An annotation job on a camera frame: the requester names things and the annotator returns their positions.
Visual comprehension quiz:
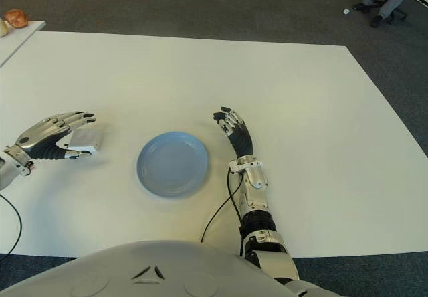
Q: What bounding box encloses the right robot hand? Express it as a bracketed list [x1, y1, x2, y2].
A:
[213, 106, 254, 159]

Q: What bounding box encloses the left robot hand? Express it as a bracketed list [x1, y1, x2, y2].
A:
[3, 110, 98, 161]

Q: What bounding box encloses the white charger block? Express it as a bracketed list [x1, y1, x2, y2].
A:
[68, 123, 107, 153]

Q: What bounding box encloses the blue round plate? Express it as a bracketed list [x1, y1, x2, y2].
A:
[136, 130, 211, 199]

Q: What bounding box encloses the white side table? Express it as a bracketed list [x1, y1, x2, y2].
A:
[0, 20, 46, 67]

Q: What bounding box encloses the reddish brown bread roll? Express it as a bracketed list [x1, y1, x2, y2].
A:
[3, 8, 29, 29]

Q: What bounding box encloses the grey robot torso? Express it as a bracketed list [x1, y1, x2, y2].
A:
[0, 239, 338, 297]

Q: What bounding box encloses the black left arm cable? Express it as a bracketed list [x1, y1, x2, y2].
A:
[0, 193, 23, 264]

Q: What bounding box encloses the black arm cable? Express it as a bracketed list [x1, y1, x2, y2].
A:
[199, 169, 245, 256]
[0, 193, 23, 264]

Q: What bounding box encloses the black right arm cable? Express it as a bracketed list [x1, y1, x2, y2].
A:
[199, 169, 245, 256]

